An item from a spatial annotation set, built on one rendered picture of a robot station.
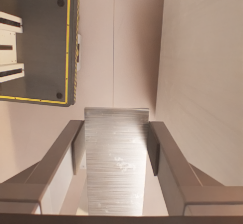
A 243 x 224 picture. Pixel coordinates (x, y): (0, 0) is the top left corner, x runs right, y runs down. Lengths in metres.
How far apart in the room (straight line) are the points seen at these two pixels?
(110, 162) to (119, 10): 1.36
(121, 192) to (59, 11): 1.10
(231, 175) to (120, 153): 0.42
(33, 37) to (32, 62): 0.15
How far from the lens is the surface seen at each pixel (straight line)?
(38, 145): 1.82
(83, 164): 1.79
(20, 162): 1.99
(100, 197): 0.19
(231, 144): 0.54
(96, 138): 0.16
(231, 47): 0.55
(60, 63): 1.18
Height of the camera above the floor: 1.44
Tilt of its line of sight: 74 degrees down
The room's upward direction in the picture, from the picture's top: 179 degrees clockwise
